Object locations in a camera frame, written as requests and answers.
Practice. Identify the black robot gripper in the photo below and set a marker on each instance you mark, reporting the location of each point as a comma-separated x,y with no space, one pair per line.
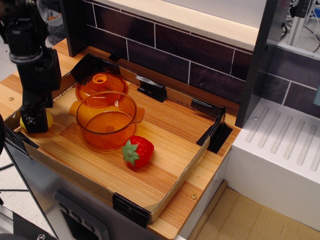
38,73

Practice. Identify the yellow toy potato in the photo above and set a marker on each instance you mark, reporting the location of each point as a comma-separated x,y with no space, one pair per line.
50,121

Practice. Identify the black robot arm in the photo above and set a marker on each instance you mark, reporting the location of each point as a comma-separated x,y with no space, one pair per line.
25,32

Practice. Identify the orange transparent plastic pot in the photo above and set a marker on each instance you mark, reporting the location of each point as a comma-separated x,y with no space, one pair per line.
107,119

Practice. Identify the orange transparent pot lid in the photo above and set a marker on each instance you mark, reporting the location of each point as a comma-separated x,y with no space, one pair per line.
100,82

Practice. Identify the grey fabric bag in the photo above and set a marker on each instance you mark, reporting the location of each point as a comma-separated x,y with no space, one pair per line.
51,13

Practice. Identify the red toy strawberry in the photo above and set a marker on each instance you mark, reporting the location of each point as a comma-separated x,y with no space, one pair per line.
137,151

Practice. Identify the white toy sink drainboard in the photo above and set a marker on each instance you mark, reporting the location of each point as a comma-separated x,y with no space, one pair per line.
275,161

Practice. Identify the dark grey vertical post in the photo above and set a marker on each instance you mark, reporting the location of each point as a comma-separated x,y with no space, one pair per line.
269,35

